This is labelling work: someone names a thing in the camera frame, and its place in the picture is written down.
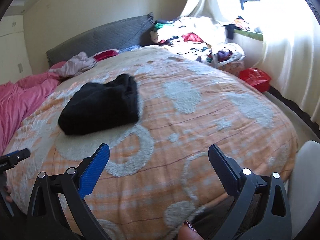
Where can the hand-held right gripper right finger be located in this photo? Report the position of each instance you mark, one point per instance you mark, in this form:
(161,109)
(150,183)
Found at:
(221,167)

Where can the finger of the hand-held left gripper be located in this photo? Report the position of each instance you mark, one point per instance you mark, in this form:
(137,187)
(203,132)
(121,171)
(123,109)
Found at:
(21,153)

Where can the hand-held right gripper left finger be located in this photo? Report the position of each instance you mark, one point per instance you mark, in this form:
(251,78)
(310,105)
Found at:
(96,170)

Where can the black sweater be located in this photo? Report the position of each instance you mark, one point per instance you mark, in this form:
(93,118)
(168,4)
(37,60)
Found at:
(100,105)

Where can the pile of clothes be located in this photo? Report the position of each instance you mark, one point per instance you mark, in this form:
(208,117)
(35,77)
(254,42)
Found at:
(190,35)

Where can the person's left hand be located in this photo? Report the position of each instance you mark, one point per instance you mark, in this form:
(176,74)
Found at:
(8,197)

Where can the person's right hand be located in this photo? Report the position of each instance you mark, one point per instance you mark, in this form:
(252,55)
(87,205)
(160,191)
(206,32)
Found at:
(188,232)

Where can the orange patterned blanket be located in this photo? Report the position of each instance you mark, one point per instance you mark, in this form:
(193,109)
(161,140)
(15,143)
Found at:
(200,130)

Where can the pink duvet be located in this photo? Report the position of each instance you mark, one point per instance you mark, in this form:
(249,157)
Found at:
(20,97)

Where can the red plastic bag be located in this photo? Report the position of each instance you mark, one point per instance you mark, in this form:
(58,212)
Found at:
(255,77)

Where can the floral bag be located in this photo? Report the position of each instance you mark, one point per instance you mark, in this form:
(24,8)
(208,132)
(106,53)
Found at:
(232,65)

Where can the white wardrobe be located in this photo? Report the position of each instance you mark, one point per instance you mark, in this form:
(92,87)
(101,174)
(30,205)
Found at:
(12,50)

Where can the beige crumpled garment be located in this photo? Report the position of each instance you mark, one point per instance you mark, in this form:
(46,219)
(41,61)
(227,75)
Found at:
(77,63)

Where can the red garment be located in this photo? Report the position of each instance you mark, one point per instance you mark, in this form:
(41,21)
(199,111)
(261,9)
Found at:
(106,55)

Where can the white curtain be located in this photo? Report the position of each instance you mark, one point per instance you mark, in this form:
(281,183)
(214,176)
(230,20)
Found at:
(287,67)

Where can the blue patterned cloth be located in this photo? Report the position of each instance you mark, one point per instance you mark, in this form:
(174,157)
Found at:
(130,48)

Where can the grey quilted headboard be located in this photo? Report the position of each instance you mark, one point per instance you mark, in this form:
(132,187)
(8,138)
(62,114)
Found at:
(100,35)

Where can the dark blue garment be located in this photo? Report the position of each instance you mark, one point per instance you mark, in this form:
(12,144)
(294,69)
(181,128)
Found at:
(230,31)

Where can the multicoloured garment heap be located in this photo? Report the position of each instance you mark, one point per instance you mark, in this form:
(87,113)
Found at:
(246,25)

